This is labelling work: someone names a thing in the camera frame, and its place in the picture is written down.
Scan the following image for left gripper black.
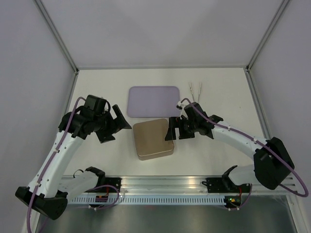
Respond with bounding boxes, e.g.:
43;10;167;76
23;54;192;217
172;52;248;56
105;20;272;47
94;105;131;143

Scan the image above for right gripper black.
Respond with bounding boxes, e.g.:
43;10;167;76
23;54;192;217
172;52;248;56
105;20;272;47
165;116;198;141

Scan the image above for white slotted cable duct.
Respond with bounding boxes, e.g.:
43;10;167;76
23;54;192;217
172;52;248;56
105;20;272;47
70;195;225;205

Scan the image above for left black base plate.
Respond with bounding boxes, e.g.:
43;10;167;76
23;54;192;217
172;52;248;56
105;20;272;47
91;177;122;193

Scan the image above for aluminium frame post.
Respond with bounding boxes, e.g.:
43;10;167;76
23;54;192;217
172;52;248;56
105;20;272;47
33;0;80;73
245;0;292;71

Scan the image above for right aluminium frame post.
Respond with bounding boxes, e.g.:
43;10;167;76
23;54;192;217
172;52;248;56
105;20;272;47
245;0;292;71

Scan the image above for gold tin lid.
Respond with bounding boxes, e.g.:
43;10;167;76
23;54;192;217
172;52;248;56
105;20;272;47
133;118;174;151

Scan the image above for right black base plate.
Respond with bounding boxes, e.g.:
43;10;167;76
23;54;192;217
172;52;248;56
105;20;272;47
201;177;250;194

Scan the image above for aluminium mounting rail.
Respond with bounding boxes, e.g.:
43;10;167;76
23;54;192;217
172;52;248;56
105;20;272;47
60;175;299;196

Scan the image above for metal tongs white tips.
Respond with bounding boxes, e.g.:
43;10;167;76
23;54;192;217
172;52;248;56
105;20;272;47
189;82;203;103

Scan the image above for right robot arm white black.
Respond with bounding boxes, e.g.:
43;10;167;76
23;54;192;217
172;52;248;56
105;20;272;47
165;102;294;192

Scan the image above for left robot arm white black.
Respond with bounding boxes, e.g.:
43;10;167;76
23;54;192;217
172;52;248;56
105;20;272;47
15;95;131;220

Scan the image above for gold chocolate tin box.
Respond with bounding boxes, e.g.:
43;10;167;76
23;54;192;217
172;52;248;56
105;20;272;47
137;146;174;161

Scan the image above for left aluminium frame post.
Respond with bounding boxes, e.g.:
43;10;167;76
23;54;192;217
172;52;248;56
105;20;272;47
33;0;80;73

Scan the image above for lavender plastic tray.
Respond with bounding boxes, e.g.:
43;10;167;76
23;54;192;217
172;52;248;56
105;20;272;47
127;86;180;118

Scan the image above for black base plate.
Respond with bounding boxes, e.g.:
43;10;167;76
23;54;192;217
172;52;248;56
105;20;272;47
91;177;122;193
201;177;250;194

